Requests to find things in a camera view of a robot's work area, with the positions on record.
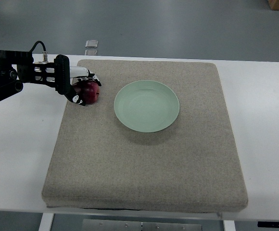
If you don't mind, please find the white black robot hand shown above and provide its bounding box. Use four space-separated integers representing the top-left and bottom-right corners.
54 55 101 105

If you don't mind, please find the red apple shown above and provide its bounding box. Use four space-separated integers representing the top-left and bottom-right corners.
73 80 100 105

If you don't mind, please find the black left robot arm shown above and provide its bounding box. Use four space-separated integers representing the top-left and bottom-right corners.
0 41 55 101

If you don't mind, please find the light green plate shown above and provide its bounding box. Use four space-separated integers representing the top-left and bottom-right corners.
114 80 180 133

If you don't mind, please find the lower floor socket cover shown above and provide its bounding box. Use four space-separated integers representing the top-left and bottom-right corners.
85 49 98 56

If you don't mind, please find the floor socket cover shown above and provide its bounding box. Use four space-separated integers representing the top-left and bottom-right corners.
85 49 98 56
85 40 98 48

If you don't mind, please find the upper floor socket cover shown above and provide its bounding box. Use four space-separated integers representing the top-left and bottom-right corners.
85 40 98 48

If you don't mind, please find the beige fabric cushion mat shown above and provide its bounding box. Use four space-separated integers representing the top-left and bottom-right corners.
42 60 248 213

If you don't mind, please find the white left table leg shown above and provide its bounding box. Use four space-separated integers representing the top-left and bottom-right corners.
38 213 54 231

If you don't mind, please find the white table leg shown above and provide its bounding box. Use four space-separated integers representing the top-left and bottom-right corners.
223 220 236 231
38 213 54 231

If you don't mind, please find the white right table leg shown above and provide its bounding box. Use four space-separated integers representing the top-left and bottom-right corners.
223 220 236 231

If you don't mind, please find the black table control panel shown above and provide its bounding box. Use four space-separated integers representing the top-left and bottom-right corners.
257 221 279 228

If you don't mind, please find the metal table base plate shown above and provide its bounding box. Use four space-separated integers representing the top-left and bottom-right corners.
81 219 203 231

